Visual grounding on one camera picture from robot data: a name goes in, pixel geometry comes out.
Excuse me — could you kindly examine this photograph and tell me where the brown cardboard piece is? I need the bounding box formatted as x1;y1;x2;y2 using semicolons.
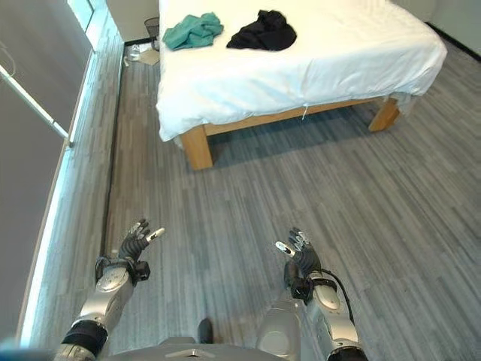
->
138;49;161;66

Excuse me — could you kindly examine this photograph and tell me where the black mesh waste bin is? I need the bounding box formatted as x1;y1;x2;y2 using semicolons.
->
144;17;161;51

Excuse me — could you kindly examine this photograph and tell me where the black garment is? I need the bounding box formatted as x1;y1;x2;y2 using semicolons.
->
225;10;298;52

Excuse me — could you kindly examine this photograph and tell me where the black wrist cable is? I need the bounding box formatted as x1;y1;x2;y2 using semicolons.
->
310;268;356;324

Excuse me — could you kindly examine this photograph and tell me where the white metal rail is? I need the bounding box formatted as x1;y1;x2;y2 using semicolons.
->
0;64;71;141

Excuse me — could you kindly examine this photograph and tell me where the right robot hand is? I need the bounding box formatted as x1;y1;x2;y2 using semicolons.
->
275;227;322;272

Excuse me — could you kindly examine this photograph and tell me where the dark robot foot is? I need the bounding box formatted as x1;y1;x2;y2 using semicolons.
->
197;318;214;344

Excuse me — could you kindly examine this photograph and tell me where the white bed sheet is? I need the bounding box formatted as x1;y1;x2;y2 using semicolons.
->
156;0;448;142

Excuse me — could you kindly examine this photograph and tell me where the teal green garment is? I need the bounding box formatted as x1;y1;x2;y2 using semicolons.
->
162;11;225;52

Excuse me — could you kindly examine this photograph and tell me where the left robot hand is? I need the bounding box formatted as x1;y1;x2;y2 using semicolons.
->
117;218;166;262

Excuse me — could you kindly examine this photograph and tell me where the wooden bed frame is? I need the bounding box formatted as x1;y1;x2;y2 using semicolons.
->
180;96;400;171

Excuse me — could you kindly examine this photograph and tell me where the silver robot torso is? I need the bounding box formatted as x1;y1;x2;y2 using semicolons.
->
98;336;271;361

